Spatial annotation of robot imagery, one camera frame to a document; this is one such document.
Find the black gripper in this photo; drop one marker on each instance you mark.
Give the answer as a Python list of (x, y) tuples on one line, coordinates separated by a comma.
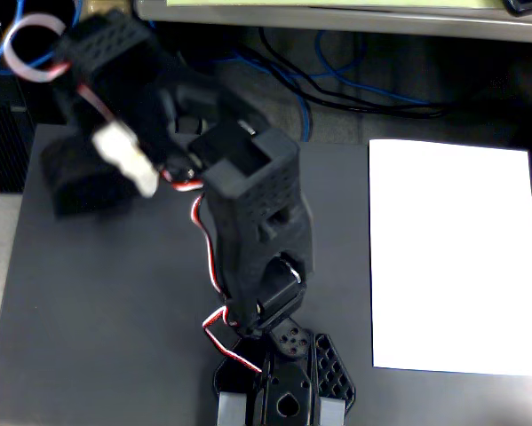
[(76, 177)]

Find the black foam cube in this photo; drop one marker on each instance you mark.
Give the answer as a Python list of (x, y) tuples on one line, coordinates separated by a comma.
[(79, 191)]

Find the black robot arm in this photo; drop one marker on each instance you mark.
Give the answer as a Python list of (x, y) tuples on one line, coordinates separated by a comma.
[(256, 222)]

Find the black computer case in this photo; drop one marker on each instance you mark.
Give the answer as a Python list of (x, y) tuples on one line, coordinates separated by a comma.
[(3, 151)]

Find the dark grey work board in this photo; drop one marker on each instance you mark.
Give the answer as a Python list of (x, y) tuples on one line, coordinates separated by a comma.
[(114, 310)]

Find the grey desk top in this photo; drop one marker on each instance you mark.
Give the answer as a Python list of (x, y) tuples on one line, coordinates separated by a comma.
[(336, 20)]

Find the grey table clamp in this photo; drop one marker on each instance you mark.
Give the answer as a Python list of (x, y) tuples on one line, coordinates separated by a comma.
[(232, 410), (332, 412)]

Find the white paper sheet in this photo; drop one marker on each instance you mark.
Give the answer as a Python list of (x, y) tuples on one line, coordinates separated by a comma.
[(452, 257)]

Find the black desk device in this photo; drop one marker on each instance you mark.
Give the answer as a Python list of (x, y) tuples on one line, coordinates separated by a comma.
[(527, 5)]

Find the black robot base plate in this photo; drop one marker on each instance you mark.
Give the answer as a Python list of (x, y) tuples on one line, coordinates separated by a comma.
[(292, 390)]

